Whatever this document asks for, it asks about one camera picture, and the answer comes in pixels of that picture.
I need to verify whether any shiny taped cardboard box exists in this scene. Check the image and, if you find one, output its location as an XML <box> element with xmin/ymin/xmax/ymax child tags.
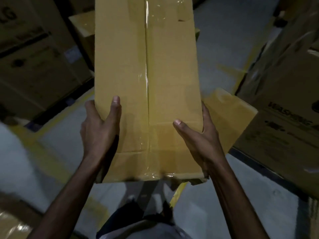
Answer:
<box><xmin>0</xmin><ymin>190</ymin><xmax>43</xmax><ymax>239</ymax></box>

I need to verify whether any long taped cardboard box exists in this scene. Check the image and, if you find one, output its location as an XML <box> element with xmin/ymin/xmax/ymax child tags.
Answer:
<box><xmin>94</xmin><ymin>0</ymin><xmax>208</xmax><ymax>184</ymax></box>

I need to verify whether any person's right hand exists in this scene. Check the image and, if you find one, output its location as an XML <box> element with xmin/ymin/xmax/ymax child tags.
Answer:
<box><xmin>173</xmin><ymin>101</ymin><xmax>228</xmax><ymax>177</ymax></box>

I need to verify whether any person's left hand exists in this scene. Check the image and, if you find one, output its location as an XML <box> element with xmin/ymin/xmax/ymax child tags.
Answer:
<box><xmin>80</xmin><ymin>96</ymin><xmax>122</xmax><ymax>162</ymax></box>

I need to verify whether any small plain cardboard box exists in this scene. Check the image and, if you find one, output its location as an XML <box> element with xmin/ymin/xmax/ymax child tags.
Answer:
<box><xmin>202</xmin><ymin>87</ymin><xmax>258</xmax><ymax>155</ymax></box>
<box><xmin>68</xmin><ymin>10</ymin><xmax>96</xmax><ymax>71</ymax></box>

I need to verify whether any large printed appliance carton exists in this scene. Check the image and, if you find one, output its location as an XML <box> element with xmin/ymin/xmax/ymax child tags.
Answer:
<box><xmin>0</xmin><ymin>0</ymin><xmax>93</xmax><ymax>121</ymax></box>
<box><xmin>230</xmin><ymin>0</ymin><xmax>319</xmax><ymax>192</ymax></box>

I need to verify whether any person's dark clothing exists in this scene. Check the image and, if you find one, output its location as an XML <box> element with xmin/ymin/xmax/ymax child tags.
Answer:
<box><xmin>96</xmin><ymin>180</ymin><xmax>192</xmax><ymax>239</ymax></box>

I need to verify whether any person's left forearm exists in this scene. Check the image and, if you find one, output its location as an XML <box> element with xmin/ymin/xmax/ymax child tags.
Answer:
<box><xmin>26</xmin><ymin>153</ymin><xmax>111</xmax><ymax>239</ymax></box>

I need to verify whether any person's right forearm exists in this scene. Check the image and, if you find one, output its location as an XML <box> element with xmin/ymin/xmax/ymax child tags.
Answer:
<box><xmin>209</xmin><ymin>160</ymin><xmax>270</xmax><ymax>239</ymax></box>

